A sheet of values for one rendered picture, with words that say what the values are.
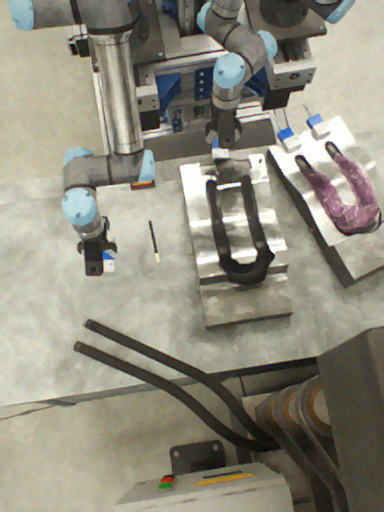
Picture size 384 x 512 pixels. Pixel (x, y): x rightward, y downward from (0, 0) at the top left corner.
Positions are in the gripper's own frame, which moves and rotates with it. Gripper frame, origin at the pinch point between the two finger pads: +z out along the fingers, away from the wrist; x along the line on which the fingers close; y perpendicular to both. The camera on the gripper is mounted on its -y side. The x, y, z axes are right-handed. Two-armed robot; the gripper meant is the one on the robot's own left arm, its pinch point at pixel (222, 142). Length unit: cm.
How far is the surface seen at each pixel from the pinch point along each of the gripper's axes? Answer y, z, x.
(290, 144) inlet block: 0.2, 4.4, -21.8
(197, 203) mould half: -17.8, 4.5, 8.7
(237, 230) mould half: -27.7, 3.4, -2.5
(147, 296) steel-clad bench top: -44, 13, 26
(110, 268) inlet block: -36, 8, 36
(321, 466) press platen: -92, -35, -10
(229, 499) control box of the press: -95, -53, 10
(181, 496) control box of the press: -94, -53, 18
